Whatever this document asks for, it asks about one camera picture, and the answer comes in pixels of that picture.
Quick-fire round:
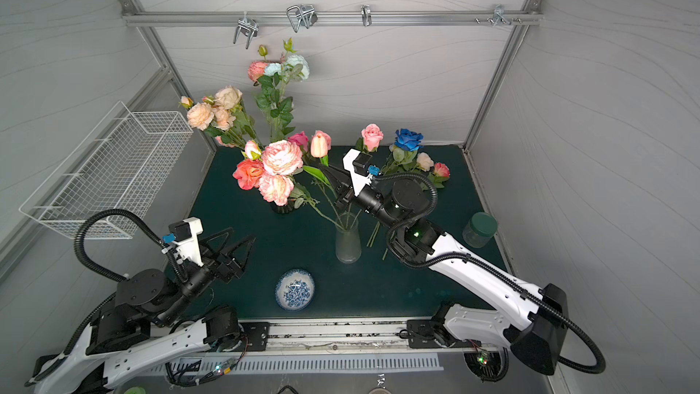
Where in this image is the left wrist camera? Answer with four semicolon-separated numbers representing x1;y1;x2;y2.
162;217;203;266

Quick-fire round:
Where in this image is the blue rose stem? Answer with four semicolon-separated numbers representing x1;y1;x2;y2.
382;129;424;174

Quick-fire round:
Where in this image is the peach pink peony spray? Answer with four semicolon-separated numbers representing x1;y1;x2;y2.
180;86;262;149

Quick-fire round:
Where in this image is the red pink rose stem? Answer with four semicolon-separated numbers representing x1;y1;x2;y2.
428;163;450;188

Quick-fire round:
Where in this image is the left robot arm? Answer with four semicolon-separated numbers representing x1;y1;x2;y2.
25;208;256;393

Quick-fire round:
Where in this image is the white wire basket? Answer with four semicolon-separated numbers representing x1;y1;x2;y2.
19;101;193;239

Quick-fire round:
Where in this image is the clear ribbed glass vase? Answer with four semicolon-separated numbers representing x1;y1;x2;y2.
335;212;362;264

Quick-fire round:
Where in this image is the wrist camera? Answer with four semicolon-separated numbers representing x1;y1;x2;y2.
343;149;380;197
162;217;203;266

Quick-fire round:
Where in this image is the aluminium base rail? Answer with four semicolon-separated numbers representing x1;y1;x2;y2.
125;316;559;356

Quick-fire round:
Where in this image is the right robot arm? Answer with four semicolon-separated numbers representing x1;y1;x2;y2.
315;154;606;376

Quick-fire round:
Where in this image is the aluminium crossbar rail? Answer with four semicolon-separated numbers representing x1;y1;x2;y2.
122;8;544;28

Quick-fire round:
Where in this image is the blue white porcelain bowl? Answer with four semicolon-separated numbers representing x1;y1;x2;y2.
275;269;315;312

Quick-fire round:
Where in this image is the small pink rose spray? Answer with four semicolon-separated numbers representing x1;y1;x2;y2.
416;152;435;173

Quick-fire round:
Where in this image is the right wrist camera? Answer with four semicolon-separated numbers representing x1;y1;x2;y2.
343;149;380;197

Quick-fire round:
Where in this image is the metal hook clamp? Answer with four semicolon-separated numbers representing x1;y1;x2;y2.
233;16;259;49
286;4;318;33
360;5;372;27
474;5;521;27

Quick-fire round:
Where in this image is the pink tulip stem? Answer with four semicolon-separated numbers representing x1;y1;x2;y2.
302;130;351;231

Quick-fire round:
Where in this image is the dark red glass vase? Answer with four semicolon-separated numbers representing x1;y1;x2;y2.
270;198;296;215

